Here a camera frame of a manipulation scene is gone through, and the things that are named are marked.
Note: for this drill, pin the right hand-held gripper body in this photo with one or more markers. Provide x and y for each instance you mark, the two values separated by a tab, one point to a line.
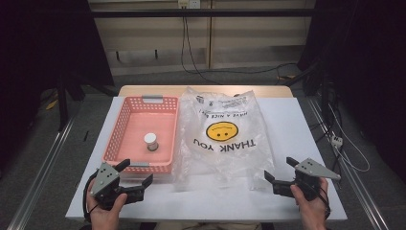
312	169

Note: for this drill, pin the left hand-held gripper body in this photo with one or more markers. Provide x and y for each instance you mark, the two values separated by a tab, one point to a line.
105	179

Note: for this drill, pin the pink plastic basket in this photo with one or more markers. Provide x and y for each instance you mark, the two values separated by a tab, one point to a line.
140	126

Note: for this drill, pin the clear smiley plastic bag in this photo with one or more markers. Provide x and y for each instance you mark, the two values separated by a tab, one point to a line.
223	156

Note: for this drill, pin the person's left hand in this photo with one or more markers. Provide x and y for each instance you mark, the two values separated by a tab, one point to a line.
103	218

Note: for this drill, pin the person's right hand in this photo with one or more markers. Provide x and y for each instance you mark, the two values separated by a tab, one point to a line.
312	212

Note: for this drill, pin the white power strip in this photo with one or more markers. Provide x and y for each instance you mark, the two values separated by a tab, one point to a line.
337	141

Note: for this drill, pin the black metal stand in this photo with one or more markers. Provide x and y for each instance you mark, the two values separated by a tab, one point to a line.
62	102

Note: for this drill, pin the black horizontal bar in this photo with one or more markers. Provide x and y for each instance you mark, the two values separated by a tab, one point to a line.
204	12

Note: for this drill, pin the metal floor rail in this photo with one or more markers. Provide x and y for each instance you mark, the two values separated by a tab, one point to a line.
357	188
41	175

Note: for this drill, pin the white wall socket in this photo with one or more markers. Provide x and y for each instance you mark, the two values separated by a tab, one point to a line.
189	4

